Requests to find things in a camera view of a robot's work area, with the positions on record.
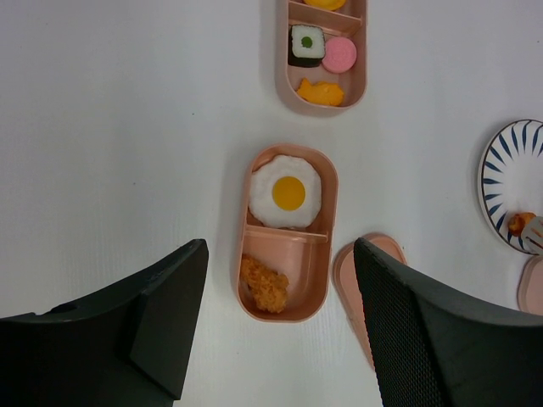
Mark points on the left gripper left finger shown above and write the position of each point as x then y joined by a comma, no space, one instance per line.
127,344

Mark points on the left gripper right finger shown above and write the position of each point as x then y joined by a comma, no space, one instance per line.
433,345

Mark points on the orange toy fried shrimp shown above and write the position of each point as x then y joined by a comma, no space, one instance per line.
268,288

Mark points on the metal tongs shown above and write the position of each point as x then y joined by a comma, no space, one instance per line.
532,235

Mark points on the striped round plate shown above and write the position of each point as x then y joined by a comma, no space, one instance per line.
509,179

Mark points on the white fried egg toy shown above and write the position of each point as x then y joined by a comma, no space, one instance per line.
285,193

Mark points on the yellow toy chicken drumstick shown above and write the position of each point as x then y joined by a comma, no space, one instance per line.
321,92

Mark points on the pink toy sweet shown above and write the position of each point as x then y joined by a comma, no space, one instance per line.
340,55

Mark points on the black white sushi roll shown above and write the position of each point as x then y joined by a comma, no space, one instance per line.
306,47

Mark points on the orange round toy food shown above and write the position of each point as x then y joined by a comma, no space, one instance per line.
329,5

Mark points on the centre pink box lid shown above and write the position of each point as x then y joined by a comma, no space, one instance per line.
345,282

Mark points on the pink box lid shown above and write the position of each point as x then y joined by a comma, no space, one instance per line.
530,287
345,282

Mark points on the right pink box lid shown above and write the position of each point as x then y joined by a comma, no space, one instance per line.
530,287

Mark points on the near pink lunch box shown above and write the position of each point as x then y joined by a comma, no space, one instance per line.
303,255

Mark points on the pink lunch box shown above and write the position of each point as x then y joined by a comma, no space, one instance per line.
303,255
350,21

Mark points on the far pink lunch box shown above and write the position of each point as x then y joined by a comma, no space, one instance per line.
350,21

